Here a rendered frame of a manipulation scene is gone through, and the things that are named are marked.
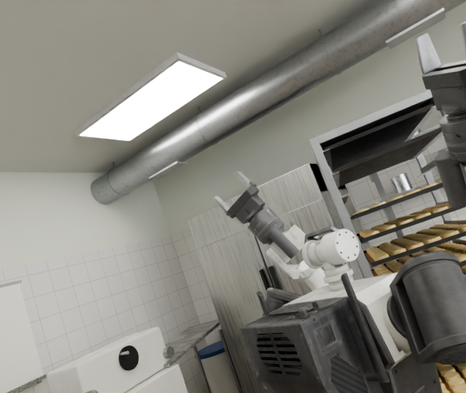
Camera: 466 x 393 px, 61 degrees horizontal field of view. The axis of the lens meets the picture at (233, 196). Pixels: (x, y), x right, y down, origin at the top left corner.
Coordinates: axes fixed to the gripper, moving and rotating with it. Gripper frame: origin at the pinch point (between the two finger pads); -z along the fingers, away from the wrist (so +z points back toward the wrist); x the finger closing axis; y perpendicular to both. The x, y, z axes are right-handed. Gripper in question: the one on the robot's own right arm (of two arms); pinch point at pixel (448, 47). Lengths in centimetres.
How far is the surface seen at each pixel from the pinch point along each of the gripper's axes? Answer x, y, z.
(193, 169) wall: 440, -44, 62
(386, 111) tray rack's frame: 74, 26, 22
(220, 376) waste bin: 319, -119, 258
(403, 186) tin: 260, 116, 134
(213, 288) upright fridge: 296, -79, 153
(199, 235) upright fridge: 319, -68, 106
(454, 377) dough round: 46, 3, 108
